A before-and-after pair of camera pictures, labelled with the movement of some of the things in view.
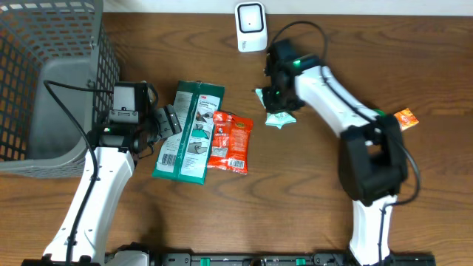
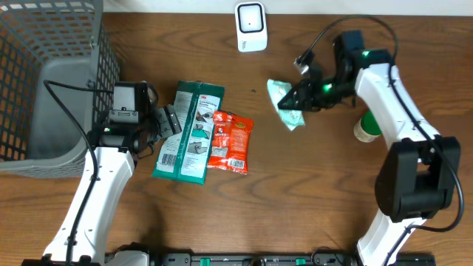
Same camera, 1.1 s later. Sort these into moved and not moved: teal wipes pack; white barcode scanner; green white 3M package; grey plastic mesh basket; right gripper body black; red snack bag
Moved: teal wipes pack; right gripper body black
Not moved: green white 3M package; red snack bag; grey plastic mesh basket; white barcode scanner
